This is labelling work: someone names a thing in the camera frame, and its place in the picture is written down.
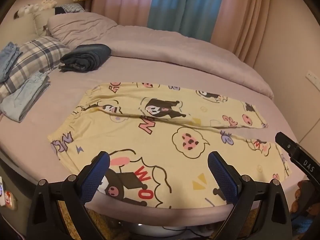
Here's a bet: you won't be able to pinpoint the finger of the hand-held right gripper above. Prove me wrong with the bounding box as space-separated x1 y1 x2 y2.
275 131 302 162

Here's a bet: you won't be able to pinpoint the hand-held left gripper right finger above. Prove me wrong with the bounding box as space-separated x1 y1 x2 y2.
207 151 293 240

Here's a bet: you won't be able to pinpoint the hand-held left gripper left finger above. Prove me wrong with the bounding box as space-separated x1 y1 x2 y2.
26 151 112 240

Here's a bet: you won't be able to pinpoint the yellow cartoon print pants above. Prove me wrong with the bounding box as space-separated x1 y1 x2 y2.
47 81 292 209

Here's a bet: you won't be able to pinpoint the folded dark pants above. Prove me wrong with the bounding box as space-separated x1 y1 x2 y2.
59 44 112 72

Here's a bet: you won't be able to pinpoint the brown plush toy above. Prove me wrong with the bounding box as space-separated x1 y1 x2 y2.
291 179 320 216

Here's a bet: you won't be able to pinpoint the yellow shaggy rug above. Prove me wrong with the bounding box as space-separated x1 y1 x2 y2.
57 200 130 240

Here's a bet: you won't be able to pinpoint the white round stool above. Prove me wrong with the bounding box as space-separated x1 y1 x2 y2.
127 220 202 240

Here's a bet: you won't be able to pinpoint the red and white sticker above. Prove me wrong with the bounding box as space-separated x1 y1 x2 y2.
3 191 17 208

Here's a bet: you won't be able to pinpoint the bed with pink sheet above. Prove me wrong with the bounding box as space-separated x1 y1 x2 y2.
0 12 309 222

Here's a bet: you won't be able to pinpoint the folded light blue jeans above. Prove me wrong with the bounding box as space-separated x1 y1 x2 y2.
0 42 23 83
1 71 51 123

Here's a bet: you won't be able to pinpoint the pink duvet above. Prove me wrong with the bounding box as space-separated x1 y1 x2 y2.
110 24 275 101

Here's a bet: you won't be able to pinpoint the plaid pillow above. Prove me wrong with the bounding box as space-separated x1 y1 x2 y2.
0 36 70 100

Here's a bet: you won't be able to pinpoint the pink pillow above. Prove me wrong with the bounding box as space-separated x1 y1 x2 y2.
47 12 118 50

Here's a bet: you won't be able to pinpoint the printed cream cushion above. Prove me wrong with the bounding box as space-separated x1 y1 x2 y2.
32 8 57 37

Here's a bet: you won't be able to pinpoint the blue checked cloth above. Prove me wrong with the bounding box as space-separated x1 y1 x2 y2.
54 4 86 15

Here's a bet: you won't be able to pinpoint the pink and blue curtain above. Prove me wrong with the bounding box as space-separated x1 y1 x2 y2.
91 0 278 64

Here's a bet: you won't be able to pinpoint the cream plush bear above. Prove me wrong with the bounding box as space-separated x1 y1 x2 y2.
39 0 58 10

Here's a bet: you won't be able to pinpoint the white plush dog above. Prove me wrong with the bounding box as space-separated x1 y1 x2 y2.
13 3 42 20

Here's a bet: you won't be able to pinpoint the white wall socket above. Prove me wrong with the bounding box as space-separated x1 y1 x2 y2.
306 69 320 91

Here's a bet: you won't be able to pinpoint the black cable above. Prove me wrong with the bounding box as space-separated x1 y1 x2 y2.
161 224 225 238

